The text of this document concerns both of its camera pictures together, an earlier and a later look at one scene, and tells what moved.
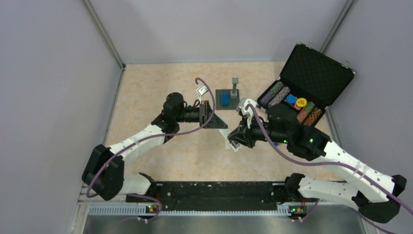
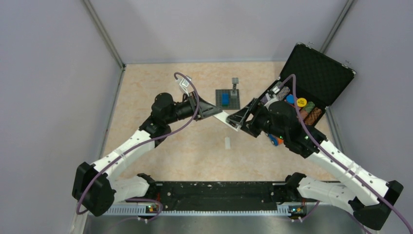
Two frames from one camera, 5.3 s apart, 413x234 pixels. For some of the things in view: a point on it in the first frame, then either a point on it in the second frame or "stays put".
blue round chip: x=291 y=99 stays put
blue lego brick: x=225 y=99 stays put
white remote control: x=235 y=146 to x=222 y=116
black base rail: x=209 y=196 stays put
